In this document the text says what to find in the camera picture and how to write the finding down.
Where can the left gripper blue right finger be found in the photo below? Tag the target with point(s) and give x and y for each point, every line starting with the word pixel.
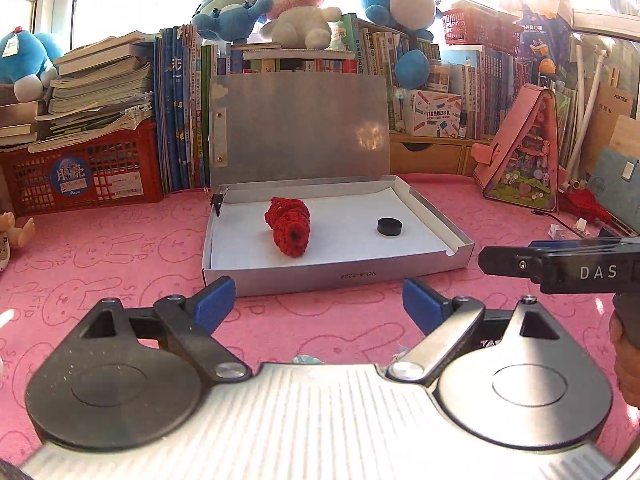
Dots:
pixel 427 308

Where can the blue elephant plush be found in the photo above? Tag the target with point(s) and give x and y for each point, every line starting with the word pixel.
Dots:
pixel 229 20

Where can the wooden drawer box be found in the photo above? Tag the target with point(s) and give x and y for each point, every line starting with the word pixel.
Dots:
pixel 429 155

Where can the red basket top right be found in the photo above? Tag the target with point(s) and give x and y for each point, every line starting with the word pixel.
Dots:
pixel 471 24

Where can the white printed cardboard box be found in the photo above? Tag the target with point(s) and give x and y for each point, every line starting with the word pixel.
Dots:
pixel 432 114

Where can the grey blue notebook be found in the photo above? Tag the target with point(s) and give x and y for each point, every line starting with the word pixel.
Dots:
pixel 616 187

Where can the row of upright books right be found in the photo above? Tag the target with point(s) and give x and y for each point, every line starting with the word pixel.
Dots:
pixel 488 80

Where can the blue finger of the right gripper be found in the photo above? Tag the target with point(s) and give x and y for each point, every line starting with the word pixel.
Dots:
pixel 586 243

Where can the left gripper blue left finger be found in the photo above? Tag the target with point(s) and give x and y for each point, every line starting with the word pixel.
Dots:
pixel 213 304

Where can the blue plush ball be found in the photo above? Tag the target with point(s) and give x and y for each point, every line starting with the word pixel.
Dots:
pixel 412 70

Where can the person right hand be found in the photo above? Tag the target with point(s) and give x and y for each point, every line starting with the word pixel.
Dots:
pixel 627 363

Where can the red plastic crate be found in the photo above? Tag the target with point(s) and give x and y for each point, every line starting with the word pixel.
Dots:
pixel 117 169

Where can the stack of books on crate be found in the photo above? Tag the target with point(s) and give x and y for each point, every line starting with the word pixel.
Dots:
pixel 100 88

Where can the white pink bunny plush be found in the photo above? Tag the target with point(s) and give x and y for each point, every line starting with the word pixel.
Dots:
pixel 300 24

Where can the black round puck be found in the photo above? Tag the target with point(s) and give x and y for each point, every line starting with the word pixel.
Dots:
pixel 389 226

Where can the blue white plush left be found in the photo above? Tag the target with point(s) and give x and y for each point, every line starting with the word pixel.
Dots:
pixel 27 63

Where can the silver open storage box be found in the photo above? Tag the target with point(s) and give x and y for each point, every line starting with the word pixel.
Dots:
pixel 322 138

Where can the red crocheted yarn pouch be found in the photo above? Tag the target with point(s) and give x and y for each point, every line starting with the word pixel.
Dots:
pixel 289 221

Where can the black binder clip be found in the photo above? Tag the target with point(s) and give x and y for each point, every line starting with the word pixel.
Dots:
pixel 216 197

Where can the row of blue books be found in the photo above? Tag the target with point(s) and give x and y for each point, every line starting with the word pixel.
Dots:
pixel 183 66

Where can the pink triangular house toy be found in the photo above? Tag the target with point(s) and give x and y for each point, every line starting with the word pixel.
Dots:
pixel 520 166

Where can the doll with brown hair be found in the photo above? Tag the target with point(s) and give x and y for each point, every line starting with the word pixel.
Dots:
pixel 13 237

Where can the white small charger plug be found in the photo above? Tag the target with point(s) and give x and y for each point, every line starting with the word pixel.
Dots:
pixel 556 232

